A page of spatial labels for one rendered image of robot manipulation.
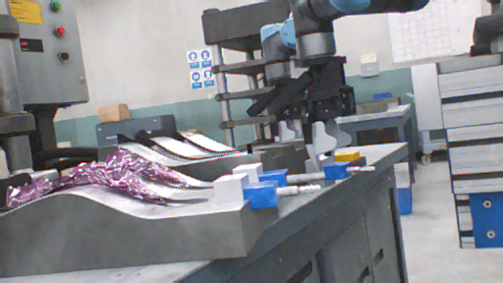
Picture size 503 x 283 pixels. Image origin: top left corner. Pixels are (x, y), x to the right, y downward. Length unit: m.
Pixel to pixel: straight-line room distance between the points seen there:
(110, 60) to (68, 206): 8.38
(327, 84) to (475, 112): 0.33
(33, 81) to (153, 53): 6.96
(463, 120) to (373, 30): 6.78
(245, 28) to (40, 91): 3.62
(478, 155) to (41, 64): 1.31
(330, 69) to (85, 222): 0.53
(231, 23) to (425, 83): 4.49
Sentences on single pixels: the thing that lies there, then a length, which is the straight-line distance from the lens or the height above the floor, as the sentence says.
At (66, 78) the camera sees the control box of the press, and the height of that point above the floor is 1.15.
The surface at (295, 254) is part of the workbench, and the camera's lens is 0.93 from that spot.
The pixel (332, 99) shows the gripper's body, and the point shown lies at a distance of 0.96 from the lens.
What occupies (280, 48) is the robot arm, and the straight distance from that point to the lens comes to 1.43.
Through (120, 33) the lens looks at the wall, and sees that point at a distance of 8.93.
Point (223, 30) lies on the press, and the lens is 5.18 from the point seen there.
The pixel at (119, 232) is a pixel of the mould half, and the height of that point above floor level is 0.84.
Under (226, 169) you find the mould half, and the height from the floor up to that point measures 0.87.
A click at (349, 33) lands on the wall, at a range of 7.53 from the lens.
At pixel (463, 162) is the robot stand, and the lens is 0.73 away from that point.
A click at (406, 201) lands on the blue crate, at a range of 4.18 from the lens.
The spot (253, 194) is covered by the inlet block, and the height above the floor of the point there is 0.86.
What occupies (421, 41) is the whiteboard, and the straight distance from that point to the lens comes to 7.43.
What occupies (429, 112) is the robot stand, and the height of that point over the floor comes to 0.93.
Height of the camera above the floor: 0.96
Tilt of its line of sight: 3 degrees down
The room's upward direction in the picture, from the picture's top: 8 degrees counter-clockwise
